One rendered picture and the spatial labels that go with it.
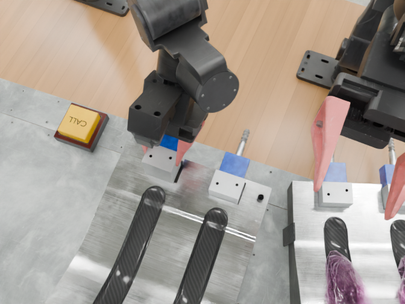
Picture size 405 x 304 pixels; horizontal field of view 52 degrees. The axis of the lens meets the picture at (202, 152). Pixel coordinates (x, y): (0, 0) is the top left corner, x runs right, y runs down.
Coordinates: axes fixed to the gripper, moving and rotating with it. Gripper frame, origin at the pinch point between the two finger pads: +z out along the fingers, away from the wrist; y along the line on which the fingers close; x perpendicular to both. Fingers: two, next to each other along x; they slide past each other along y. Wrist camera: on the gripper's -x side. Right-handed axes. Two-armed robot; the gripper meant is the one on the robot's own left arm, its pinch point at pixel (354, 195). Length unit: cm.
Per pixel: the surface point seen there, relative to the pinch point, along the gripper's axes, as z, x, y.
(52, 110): -7, 40, -53
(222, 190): -2.7, 27.9, -13.3
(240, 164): -8.3, 29.3, -12.4
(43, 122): -4, 40, -53
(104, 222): 9.1, 30.8, -29.1
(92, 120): -8, 36, -42
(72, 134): -3, 36, -44
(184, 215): 2.9, 30.6, -17.7
